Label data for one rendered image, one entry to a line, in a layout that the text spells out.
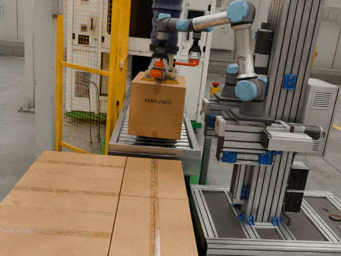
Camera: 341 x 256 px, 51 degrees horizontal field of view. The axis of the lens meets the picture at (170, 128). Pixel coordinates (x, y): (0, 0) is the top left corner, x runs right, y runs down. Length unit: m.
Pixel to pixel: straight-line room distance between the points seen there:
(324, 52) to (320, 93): 10.43
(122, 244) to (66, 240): 0.25
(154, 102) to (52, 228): 1.23
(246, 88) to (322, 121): 0.70
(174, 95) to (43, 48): 1.33
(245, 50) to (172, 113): 0.87
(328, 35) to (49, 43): 10.55
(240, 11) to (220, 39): 9.39
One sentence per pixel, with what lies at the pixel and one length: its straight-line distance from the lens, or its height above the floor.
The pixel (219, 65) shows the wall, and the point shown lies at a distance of 11.60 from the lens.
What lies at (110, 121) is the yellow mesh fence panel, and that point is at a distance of 3.46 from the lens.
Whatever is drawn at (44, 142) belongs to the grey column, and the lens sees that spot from 3.60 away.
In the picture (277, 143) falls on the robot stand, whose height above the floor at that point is 0.92.
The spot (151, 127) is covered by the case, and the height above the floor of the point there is 0.75.
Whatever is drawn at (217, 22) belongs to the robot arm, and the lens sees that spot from 2.24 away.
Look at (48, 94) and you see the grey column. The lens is 3.46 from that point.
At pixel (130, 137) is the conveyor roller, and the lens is 3.11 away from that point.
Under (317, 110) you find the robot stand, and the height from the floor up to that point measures 1.07.
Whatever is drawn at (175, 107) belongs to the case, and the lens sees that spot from 2.64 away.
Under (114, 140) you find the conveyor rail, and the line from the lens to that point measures 2.84.
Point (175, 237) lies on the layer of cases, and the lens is 1.80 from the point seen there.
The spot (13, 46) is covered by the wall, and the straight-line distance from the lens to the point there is 11.84.
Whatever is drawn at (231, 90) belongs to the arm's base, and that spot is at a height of 1.09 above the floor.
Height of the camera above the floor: 1.54
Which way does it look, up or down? 17 degrees down
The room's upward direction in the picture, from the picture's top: 6 degrees clockwise
